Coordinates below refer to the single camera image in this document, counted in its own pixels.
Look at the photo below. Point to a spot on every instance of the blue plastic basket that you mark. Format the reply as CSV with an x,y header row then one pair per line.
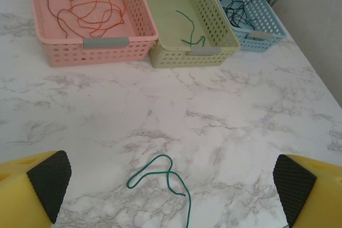
x,y
264,43

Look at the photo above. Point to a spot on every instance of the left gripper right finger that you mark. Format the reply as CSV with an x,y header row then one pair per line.
x,y
315,193

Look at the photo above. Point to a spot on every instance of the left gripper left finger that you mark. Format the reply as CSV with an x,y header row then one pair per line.
x,y
26,193

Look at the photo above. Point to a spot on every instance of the green plastic basket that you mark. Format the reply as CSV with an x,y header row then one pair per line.
x,y
165,54

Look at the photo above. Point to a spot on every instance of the pink plastic basket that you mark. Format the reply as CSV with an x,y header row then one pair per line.
x,y
93,51

